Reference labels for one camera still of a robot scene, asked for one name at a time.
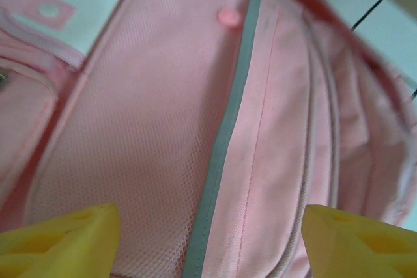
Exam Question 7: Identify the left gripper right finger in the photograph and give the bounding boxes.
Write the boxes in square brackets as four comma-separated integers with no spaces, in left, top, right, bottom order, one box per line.
[304,204,417,278]

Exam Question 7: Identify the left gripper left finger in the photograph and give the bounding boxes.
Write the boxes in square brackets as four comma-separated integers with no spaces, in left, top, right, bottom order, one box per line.
[0,202,121,278]

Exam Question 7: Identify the pink backpack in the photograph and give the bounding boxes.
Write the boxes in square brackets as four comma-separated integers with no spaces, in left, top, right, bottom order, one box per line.
[0,0,417,278]

